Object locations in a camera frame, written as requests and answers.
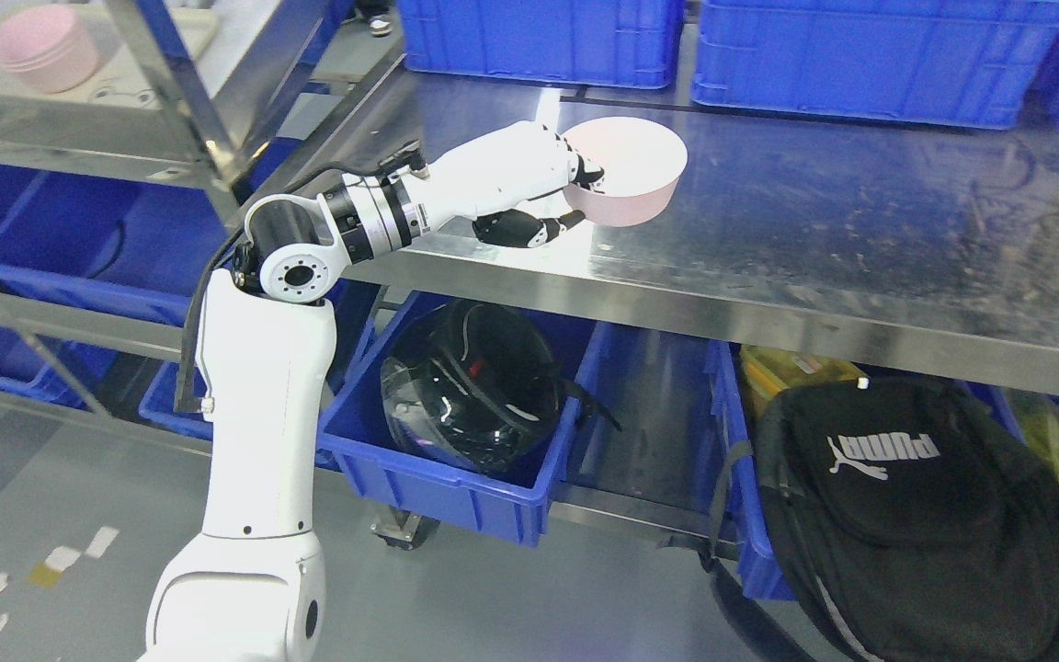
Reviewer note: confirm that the black puma backpack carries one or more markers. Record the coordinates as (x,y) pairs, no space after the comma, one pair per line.
(908,524)

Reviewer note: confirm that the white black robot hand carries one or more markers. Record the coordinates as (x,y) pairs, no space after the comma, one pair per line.
(508,184)

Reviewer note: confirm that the blue bin holding helmet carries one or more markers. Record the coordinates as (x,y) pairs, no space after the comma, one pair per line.
(353,435)

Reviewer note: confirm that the pink ikea bowl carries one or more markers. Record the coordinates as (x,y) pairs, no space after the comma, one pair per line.
(643,162)

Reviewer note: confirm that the blue bin holding backpack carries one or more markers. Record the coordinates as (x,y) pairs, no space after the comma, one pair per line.
(759,573)

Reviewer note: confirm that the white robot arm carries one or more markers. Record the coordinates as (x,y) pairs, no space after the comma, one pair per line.
(251,586)

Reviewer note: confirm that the blue crate top left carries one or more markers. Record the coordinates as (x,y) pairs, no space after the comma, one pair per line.
(621,44)

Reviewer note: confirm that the stack of pink bowls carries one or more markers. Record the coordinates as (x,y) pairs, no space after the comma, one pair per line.
(48,48)

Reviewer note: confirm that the black motorcycle helmet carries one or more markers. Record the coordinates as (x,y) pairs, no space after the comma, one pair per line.
(476,386)

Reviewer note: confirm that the cream plastic tray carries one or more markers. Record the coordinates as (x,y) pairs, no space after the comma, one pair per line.
(119,80)

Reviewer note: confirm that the blue crate top middle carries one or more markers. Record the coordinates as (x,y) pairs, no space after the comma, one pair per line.
(944,63)

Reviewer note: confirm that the stainless steel shelf rack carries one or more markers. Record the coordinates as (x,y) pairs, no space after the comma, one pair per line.
(211,122)

